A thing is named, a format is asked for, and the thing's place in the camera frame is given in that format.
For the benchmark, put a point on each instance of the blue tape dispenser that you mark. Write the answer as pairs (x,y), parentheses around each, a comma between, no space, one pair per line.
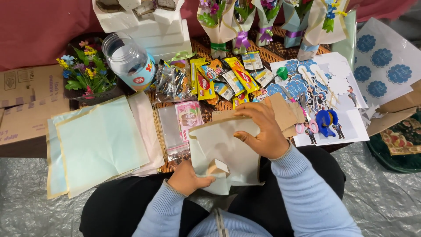
(325,121)

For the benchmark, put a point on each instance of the cream bouquet with blue ribbon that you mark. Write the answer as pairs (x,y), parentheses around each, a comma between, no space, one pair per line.
(320,29)

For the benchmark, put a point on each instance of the small bouquet with purple ribbon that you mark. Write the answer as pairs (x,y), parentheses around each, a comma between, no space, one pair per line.
(265,26)

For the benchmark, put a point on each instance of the mint green paper roll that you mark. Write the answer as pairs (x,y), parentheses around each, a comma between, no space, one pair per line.
(345,42)

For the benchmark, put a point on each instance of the green patterned rug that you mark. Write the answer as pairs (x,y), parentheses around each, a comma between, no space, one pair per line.
(399,144)

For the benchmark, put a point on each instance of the person's right hand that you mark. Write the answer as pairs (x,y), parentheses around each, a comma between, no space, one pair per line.
(269,135)

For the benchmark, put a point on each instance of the red cloth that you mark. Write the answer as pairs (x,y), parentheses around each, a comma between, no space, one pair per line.
(39,29)

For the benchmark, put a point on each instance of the person's left hand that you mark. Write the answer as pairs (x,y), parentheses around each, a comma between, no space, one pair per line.
(186,179)

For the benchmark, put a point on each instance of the blue bouquet with purple ribbon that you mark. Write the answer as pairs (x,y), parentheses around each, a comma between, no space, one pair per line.
(294,26)

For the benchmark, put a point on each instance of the small cardboard-wrapped foam block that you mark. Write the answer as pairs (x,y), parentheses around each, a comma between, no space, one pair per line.
(218,166)

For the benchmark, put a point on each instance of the pile of paper toppers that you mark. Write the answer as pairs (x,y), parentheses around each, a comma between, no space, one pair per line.
(306,82)

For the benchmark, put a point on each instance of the pink banknotes in plastic sleeve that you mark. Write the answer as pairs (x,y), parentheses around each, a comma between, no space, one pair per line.
(189,118)

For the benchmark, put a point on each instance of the flattened brown cardboard box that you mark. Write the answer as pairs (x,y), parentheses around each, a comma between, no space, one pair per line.
(29,105)

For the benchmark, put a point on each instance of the brown cardboard pieces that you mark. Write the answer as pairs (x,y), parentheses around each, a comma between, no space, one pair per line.
(283,110)

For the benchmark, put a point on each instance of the sticker sheet with blue circles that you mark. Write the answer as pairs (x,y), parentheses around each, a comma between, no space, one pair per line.
(384,59)

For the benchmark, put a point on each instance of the light green ribbon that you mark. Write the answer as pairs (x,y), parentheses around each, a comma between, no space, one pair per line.
(181,56)

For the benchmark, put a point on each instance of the brown paper sheets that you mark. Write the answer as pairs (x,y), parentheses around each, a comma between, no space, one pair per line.
(394,112)

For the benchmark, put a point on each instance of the stack of pale pink paper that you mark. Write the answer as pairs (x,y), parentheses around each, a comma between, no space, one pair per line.
(144,131)

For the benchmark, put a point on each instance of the bundle of bamboo skewers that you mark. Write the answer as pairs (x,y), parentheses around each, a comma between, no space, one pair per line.
(158,131)

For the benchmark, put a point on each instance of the person's black trousers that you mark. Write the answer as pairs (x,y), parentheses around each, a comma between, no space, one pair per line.
(125,200)

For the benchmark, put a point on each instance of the cream bouquet with purple ribbon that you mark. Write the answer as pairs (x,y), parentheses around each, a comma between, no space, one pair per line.
(242,31)

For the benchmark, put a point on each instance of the cream wrapping paper sheet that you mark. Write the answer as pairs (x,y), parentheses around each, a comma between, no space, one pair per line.
(220,144)

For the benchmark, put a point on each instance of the small green tape dispenser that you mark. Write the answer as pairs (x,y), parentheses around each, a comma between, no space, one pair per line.
(282,73)

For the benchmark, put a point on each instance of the basket of artificial flowers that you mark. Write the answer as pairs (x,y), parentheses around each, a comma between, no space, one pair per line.
(87,72)

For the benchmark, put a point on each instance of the clear plastic bags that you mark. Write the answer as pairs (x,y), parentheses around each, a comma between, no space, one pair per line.
(171,131)

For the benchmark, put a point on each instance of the pile of snack packets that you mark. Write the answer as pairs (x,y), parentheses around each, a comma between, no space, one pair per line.
(230,80)

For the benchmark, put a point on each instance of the brown batik cloth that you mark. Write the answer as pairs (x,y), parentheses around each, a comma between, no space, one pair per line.
(205,113)

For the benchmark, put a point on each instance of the clear bag of candies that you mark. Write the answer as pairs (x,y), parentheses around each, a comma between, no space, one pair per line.
(172,82)

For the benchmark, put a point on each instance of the white styrofoam blocks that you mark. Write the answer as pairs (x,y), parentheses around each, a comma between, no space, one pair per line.
(154,29)

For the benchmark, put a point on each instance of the clear plastic jar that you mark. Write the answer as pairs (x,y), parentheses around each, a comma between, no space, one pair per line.
(130,62)

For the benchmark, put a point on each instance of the white sheet with printed figures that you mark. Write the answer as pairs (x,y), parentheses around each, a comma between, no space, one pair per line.
(348,128)

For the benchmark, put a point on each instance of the grey plastic floor sheet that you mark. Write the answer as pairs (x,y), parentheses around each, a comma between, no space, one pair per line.
(39,204)

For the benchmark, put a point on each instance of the stack of pale blue paper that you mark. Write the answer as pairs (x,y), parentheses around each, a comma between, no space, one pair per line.
(98,141)

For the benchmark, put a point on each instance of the cream bouquet with green ribbon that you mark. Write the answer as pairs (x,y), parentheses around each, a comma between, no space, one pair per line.
(218,23)

